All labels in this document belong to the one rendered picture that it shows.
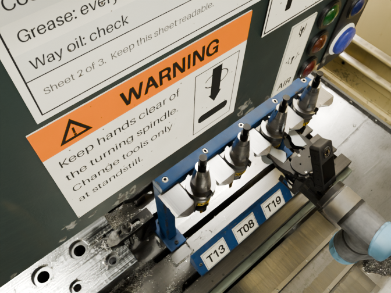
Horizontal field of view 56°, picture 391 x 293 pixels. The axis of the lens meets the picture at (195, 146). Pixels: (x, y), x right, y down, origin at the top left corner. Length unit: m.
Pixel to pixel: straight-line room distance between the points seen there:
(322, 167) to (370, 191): 0.62
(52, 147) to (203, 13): 0.11
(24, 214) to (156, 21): 0.14
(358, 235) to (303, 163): 0.18
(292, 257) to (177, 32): 1.08
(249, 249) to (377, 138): 0.65
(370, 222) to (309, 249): 0.48
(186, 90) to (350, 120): 1.23
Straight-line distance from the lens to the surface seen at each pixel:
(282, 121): 0.80
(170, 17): 0.20
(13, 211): 0.24
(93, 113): 0.21
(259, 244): 1.06
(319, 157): 0.78
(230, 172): 0.78
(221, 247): 1.00
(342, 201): 0.82
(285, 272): 1.21
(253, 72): 0.31
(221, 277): 1.02
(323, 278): 1.27
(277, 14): 0.28
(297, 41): 0.33
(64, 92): 0.19
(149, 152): 0.27
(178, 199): 0.74
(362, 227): 0.82
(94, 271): 0.95
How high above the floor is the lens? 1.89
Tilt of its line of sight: 58 degrees down
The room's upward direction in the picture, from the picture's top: 3 degrees clockwise
